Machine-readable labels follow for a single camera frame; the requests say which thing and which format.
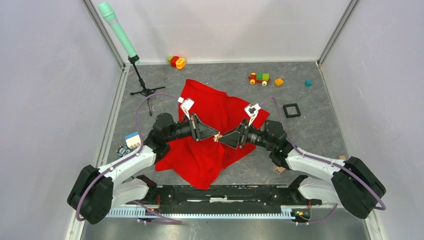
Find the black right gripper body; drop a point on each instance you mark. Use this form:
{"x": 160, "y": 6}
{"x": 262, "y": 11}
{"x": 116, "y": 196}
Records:
{"x": 251, "y": 135}

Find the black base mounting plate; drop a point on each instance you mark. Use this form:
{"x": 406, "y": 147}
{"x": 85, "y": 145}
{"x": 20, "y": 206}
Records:
{"x": 226, "y": 199}

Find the mint green microphone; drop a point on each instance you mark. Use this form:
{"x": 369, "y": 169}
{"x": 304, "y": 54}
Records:
{"x": 110, "y": 17}

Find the red toy block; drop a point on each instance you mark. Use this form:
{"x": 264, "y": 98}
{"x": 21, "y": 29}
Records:
{"x": 174, "y": 60}

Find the wooden letter cube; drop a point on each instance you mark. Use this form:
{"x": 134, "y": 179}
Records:
{"x": 279, "y": 169}

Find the gold butterfly brooch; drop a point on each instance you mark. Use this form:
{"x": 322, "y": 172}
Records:
{"x": 217, "y": 137}

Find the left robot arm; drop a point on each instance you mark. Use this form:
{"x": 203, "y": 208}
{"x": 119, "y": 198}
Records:
{"x": 97, "y": 190}

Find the slotted cable duct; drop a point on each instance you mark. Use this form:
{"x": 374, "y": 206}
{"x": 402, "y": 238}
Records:
{"x": 141, "y": 213}

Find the black tripod stand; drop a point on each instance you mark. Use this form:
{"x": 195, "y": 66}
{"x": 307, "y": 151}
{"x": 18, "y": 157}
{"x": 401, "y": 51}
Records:
{"x": 144, "y": 90}

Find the orange toy block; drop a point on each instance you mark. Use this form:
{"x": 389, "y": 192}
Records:
{"x": 180, "y": 63}

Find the colourful toy train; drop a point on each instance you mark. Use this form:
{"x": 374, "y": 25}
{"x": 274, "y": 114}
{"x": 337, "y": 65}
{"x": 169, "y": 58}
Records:
{"x": 259, "y": 78}

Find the orange lego brick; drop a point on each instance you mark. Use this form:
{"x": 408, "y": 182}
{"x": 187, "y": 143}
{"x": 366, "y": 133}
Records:
{"x": 279, "y": 82}

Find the red garment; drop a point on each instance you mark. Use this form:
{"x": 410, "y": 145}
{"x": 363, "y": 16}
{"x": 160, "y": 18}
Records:
{"x": 200, "y": 162}

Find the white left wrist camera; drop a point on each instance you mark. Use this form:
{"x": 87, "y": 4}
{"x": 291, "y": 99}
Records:
{"x": 185, "y": 105}

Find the teal small cube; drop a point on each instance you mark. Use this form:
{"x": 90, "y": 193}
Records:
{"x": 308, "y": 83}

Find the green toy block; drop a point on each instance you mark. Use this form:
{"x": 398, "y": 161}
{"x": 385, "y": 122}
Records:
{"x": 169, "y": 59}

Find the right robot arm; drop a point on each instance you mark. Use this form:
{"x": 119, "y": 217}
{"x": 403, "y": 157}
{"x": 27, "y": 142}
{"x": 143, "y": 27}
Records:
{"x": 349, "y": 183}

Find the white and blue block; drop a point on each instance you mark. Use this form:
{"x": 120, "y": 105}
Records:
{"x": 133, "y": 140}

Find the blue patterned card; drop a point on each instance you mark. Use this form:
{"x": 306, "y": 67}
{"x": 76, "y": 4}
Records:
{"x": 123, "y": 150}

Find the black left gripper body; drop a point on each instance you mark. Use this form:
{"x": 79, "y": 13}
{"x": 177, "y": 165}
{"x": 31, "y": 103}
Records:
{"x": 190, "y": 127}

